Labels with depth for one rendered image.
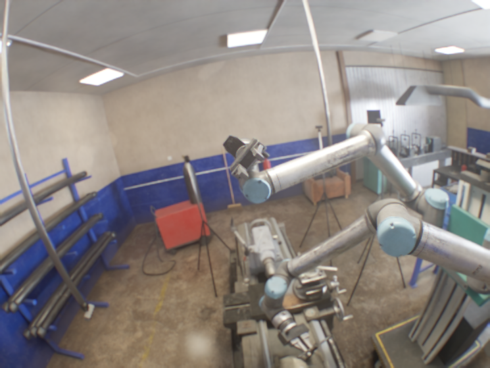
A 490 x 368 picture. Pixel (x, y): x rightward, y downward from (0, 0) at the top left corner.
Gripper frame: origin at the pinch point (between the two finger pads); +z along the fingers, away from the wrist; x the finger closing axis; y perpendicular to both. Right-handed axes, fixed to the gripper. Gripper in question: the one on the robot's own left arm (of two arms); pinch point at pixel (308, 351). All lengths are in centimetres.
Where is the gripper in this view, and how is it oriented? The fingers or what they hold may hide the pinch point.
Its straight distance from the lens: 103.5
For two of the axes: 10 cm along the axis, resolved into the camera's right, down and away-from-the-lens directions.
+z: 4.7, 3.7, -8.0
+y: 1.8, -9.3, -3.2
